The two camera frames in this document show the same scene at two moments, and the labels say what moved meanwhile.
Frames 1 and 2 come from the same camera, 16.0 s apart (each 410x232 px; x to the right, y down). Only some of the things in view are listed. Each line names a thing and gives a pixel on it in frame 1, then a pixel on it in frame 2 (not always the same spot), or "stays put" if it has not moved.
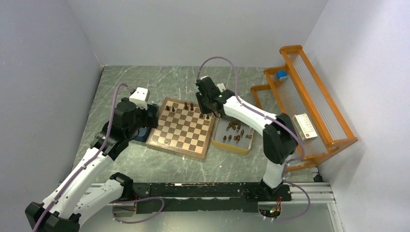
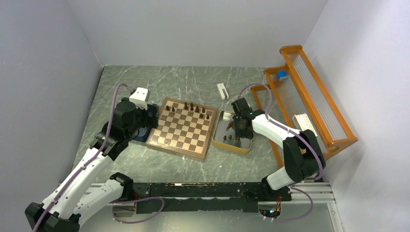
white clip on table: [221, 87] stays put
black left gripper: [149, 121] stays put
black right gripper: [204, 109] → [238, 133]
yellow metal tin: [233, 135] stays put
